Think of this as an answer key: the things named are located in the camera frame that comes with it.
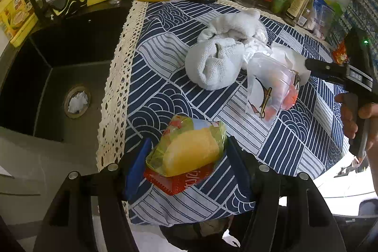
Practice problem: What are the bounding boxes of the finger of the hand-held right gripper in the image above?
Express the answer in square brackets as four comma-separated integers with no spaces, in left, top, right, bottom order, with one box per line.
[304,59,350,84]

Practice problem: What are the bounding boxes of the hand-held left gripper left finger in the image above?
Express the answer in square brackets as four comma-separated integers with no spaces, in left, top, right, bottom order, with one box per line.
[33,138,152,252]

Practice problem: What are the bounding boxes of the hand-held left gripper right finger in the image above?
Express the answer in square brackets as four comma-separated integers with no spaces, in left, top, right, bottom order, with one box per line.
[226,135,352,252]

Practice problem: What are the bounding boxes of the red sachet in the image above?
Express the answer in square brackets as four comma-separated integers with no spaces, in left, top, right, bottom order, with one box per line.
[144,163,215,196]

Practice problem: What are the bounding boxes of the yellow green snack packet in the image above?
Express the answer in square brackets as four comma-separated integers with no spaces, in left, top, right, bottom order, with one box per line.
[145,115,227,177]

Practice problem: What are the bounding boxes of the clear printed plastic bag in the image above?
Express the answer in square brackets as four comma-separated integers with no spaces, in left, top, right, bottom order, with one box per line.
[245,52,302,124]

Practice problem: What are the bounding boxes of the white knitted towel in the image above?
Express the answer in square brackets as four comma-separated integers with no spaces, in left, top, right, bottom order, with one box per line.
[185,9,271,91]

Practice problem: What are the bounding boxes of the person's right forearm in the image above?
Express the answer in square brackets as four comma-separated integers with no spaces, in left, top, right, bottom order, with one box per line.
[365,119,378,193]

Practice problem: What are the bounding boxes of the person's right hand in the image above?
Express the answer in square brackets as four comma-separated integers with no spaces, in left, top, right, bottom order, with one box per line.
[335,93,378,140]

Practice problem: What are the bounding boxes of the red snack packet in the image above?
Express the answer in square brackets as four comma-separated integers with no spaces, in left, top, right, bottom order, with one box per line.
[332,39,349,65]

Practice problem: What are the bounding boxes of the clear plastic bags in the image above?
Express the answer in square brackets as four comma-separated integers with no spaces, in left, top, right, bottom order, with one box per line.
[297,0,335,38]

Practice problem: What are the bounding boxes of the blue patterned cloth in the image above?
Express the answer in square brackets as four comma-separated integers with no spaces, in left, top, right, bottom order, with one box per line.
[325,0,378,49]

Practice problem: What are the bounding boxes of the small yellow cap bottle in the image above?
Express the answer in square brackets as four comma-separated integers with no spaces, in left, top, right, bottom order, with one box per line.
[285,0,318,26]

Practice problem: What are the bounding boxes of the blue white patterned tablecloth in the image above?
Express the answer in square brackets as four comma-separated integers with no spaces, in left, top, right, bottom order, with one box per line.
[96,0,350,226]

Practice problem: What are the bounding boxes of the white tissue wad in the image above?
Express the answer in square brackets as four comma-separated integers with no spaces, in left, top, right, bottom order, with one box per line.
[69,92,89,112]

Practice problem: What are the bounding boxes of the metal sink drain strainer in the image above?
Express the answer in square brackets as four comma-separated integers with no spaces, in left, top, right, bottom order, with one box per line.
[63,86,91,119]

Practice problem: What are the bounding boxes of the black kitchen sink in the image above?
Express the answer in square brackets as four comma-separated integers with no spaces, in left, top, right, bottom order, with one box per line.
[0,4,133,143]

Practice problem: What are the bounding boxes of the yellow carton box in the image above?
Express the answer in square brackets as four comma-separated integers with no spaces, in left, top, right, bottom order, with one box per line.
[0,0,39,47]

